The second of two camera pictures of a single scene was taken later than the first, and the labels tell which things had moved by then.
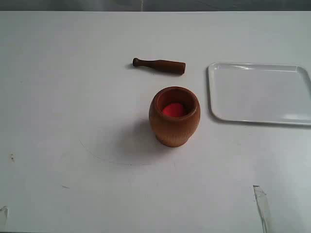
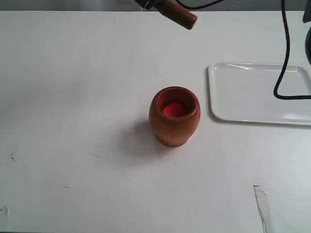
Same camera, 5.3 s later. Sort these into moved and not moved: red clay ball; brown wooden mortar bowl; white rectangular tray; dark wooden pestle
Moved: dark wooden pestle
Not moved: red clay ball; brown wooden mortar bowl; white rectangular tray
